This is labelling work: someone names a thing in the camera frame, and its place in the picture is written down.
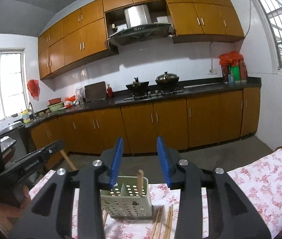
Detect green perforated utensil holder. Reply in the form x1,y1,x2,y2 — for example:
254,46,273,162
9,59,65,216
100,176,153,220

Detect red hanging plastic bag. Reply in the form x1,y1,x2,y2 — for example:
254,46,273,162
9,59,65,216
27,79,40,101

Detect red sauce bottle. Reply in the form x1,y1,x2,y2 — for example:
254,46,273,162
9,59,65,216
106,84,113,98

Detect chrome sink faucet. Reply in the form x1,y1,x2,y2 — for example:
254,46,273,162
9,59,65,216
29,102,38,119

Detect green and red basins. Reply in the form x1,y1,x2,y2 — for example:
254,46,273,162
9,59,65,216
48,98,63,112

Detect left kitchen window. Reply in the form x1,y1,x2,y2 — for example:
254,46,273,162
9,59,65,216
0,50,29,121

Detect dark cutting board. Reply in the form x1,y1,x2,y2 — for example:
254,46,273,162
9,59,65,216
85,81,107,103

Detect yellow detergent bottle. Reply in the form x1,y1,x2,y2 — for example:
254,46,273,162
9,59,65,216
21,109,31,123

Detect lidded black wok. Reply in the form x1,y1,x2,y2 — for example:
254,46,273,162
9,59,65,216
155,71,179,92

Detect green box on counter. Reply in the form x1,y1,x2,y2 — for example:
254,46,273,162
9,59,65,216
231,65,241,84

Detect black gas stove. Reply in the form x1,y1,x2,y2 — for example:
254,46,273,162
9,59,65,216
124,88,184,101

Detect orange plastic bag on counter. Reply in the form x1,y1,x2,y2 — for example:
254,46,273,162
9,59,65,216
218,51,244,67

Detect person's left hand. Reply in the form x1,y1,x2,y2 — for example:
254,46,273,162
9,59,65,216
0,185,32,231

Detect wooden upper wall cabinets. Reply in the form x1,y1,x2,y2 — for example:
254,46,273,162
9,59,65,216
38,0,245,79

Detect grey round pot lid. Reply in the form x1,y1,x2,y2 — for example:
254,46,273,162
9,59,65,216
0,121,24,135

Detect steel range hood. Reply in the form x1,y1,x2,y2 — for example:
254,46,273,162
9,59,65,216
105,0,174,46

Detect wall power socket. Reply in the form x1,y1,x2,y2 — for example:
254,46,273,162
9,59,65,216
209,69,218,75

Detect wooden lower kitchen cabinets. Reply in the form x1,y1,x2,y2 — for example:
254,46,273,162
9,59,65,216
29,87,260,155

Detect floral pink tablecloth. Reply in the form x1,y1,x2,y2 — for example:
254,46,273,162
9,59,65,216
28,147,282,239

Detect black wok on stove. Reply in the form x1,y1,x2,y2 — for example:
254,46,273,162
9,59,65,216
126,77,149,97

